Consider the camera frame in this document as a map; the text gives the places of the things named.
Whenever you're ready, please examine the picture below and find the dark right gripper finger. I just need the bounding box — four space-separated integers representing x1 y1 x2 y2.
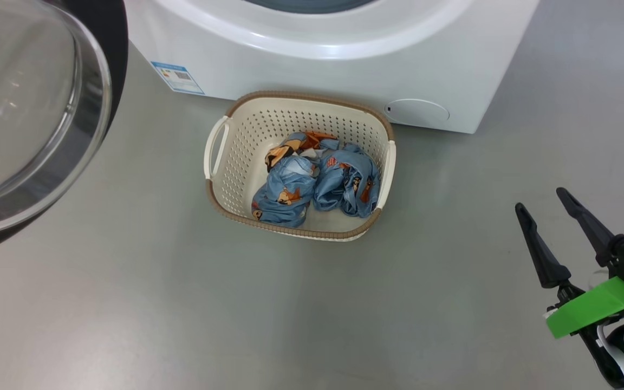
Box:
556 187 616 267
515 203 571 289

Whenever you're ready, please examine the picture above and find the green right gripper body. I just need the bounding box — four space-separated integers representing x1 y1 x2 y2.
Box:
546 277 624 340

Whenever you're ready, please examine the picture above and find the blue garment with orange print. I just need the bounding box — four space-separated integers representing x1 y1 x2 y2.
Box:
313 143 381 218

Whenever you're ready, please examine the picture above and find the blue garment with white lining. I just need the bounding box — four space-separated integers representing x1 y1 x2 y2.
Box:
251 131 340 228

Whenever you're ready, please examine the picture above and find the black glass washing machine door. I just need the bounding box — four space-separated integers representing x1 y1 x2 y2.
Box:
0 0 129 261

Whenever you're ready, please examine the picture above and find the white front-load washing machine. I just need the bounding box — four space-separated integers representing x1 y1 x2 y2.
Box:
124 0 540 134

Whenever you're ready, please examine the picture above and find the cream perforated laundry basket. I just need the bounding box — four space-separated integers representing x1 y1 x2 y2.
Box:
204 90 397 242

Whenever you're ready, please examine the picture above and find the grey rubber door gasket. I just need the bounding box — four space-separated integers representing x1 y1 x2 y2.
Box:
244 0 378 14

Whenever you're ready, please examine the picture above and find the round white filter cover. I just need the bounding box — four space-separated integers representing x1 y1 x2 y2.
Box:
385 99 450 125

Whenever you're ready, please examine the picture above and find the blue energy label sticker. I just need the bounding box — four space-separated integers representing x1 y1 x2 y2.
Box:
151 61 205 96

